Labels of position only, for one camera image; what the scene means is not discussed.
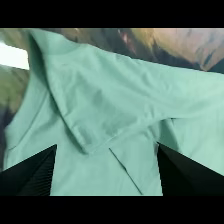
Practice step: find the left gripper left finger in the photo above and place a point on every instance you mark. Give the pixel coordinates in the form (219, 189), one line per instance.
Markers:
(31, 176)

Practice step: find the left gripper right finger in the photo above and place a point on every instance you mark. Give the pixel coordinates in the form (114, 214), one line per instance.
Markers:
(186, 175)

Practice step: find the light green T-shirt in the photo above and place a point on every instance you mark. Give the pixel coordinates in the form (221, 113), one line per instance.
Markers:
(110, 100)

